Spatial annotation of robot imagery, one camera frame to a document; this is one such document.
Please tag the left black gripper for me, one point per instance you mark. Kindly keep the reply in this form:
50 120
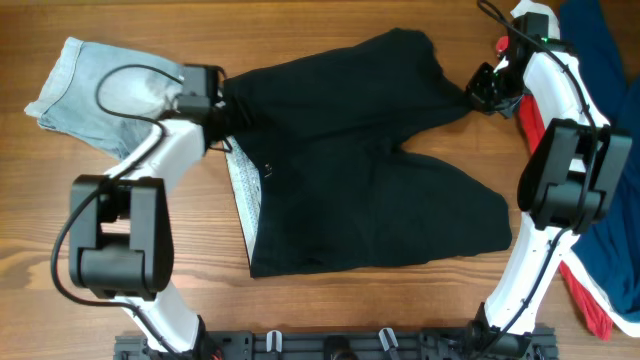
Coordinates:
240 120

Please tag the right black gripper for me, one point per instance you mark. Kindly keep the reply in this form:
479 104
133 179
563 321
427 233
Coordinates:
474 90

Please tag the black shorts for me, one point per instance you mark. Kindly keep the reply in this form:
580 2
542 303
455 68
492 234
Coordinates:
338 191

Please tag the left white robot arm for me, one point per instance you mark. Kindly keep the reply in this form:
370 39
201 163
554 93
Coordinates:
120 237

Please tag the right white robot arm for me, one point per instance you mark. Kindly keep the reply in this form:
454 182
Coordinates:
567 185

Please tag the red cloth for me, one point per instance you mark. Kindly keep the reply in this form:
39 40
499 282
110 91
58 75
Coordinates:
585 300

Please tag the navy blue garment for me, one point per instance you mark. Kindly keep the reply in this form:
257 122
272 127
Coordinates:
609 251

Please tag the folded light blue denim shorts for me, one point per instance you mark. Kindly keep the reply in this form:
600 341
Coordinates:
94 88

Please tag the white cloth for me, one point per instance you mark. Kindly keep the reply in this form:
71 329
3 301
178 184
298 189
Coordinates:
530 10

